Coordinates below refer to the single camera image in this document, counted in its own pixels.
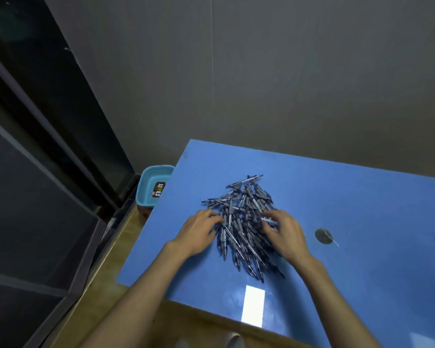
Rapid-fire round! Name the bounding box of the pile of grey pens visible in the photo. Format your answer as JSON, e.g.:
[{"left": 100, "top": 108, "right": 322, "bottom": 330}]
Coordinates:
[{"left": 201, "top": 174, "right": 286, "bottom": 284}]

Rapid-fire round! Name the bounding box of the person's left hand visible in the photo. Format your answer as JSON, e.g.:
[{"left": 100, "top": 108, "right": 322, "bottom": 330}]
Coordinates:
[{"left": 170, "top": 209, "right": 225, "bottom": 259}]

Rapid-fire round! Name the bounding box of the person's right hand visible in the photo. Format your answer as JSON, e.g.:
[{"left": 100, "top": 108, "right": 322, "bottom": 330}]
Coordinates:
[{"left": 261, "top": 209, "right": 314, "bottom": 267}]

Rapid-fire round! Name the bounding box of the blue plastic basket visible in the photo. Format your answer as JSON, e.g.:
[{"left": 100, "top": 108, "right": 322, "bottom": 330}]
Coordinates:
[{"left": 135, "top": 164, "right": 175, "bottom": 208}]

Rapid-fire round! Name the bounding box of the small round metal disc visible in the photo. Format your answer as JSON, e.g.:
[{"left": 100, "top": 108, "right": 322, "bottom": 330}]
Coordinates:
[{"left": 314, "top": 228, "right": 341, "bottom": 248}]

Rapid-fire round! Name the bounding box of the person's right forearm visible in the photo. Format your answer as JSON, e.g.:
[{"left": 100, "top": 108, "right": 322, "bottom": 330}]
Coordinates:
[{"left": 297, "top": 256, "right": 381, "bottom": 348}]

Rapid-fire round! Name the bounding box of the person's right grey shoe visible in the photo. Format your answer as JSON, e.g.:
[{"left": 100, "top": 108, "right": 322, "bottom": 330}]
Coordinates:
[{"left": 224, "top": 331, "right": 246, "bottom": 348}]

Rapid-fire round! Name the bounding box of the brown plastic stool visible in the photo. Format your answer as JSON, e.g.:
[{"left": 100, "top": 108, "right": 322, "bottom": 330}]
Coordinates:
[{"left": 137, "top": 204, "right": 154, "bottom": 226}]

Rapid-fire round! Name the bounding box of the blue table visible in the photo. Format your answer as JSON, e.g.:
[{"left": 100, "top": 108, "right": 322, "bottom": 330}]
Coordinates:
[{"left": 116, "top": 139, "right": 435, "bottom": 348}]

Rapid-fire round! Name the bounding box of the person's left forearm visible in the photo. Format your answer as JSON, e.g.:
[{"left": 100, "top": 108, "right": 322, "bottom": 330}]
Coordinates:
[{"left": 78, "top": 242, "right": 189, "bottom": 348}]

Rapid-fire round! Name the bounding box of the black shelf unit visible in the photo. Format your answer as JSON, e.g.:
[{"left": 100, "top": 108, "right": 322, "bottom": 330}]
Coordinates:
[{"left": 0, "top": 0, "right": 140, "bottom": 348}]

